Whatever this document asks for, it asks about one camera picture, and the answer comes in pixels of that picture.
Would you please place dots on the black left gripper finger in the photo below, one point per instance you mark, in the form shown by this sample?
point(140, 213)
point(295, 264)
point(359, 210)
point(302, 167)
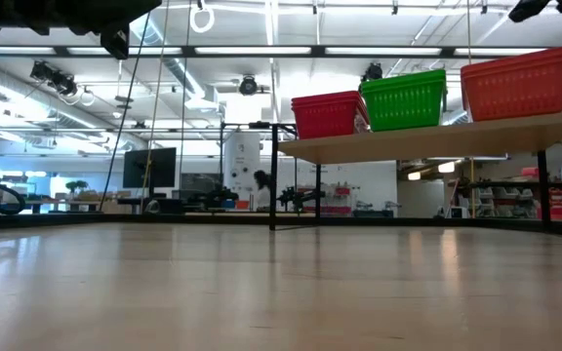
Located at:
point(142, 7)

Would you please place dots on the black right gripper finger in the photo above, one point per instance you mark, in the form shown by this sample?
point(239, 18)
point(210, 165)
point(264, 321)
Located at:
point(530, 9)

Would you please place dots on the green plastic mesh basket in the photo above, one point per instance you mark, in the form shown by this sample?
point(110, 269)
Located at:
point(403, 109)
point(403, 82)
point(403, 77)

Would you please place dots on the black background robot arm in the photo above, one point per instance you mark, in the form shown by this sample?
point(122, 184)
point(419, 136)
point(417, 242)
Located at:
point(293, 197)
point(217, 197)

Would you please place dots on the wooden shelf with black legs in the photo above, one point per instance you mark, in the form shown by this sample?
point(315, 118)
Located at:
point(408, 144)

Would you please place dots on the grey bin shelf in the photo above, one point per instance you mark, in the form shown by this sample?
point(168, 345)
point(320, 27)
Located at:
point(500, 200)

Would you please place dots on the black beam with light strips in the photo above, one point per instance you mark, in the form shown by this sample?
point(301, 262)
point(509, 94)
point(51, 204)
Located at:
point(188, 50)

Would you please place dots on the black ceiling spotlights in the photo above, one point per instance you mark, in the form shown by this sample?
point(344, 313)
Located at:
point(42, 72)

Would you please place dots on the black monitor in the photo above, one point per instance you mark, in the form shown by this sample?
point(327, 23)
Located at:
point(149, 168)

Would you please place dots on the pink object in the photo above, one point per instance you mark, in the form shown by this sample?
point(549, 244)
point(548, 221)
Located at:
point(530, 171)

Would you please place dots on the white cylindrical tank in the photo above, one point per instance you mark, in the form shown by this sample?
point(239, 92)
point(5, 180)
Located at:
point(242, 156)

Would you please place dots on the red bin rack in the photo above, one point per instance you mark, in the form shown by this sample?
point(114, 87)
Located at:
point(561, 200)

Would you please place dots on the yellow pole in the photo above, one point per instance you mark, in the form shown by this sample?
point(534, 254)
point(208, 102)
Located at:
point(472, 187)

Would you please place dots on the person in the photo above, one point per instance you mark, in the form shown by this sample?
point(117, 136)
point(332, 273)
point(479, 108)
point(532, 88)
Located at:
point(263, 192)

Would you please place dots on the red and white cabinet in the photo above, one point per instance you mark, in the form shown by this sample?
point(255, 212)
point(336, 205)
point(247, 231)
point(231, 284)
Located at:
point(334, 200)

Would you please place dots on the silver ventilation duct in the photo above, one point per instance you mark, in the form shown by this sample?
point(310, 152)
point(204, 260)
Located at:
point(186, 80)

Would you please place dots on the black ceiling camera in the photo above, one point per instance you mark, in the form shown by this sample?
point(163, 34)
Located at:
point(248, 85)
point(373, 72)

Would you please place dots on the black aluminium table frame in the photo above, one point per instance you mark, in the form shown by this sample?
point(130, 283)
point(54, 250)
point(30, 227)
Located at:
point(383, 222)

